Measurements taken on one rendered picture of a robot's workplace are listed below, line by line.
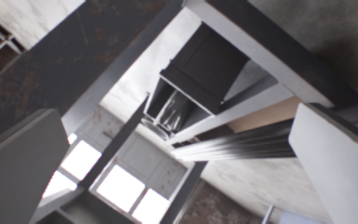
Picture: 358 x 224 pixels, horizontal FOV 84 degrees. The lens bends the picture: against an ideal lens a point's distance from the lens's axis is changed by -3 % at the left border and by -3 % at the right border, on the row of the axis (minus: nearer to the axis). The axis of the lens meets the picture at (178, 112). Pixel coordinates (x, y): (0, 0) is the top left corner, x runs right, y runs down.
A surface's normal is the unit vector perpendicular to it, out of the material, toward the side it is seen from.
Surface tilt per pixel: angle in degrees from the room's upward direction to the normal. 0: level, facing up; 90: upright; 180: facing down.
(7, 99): 90
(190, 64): 90
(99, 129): 90
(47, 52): 90
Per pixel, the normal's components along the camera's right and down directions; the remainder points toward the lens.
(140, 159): 0.24, -0.22
